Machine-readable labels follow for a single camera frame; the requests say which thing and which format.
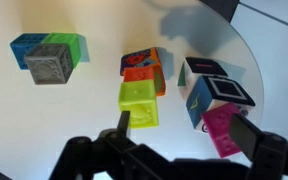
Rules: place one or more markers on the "lime yellow block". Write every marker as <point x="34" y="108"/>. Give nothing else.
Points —
<point x="138" y="100"/>

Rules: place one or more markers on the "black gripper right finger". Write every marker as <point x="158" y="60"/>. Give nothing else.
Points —
<point x="245" y="136"/>

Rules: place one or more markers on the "blue black white cube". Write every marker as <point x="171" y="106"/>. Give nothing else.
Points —
<point x="214" y="91"/>

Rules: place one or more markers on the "gray embossed block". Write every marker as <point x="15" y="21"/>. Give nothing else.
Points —
<point x="47" y="66"/>

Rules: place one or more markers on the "black white green checkered cube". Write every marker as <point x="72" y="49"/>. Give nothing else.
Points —
<point x="202" y="66"/>

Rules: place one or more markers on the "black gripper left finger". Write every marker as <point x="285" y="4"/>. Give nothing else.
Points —
<point x="124" y="122"/>

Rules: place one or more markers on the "magenta pink block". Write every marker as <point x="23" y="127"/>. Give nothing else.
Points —
<point x="219" y="126"/>

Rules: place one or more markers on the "green block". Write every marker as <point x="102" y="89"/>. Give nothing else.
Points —
<point x="70" y="42"/>

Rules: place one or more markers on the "blue embossed block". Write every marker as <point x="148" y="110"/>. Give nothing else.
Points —
<point x="23" y="45"/>

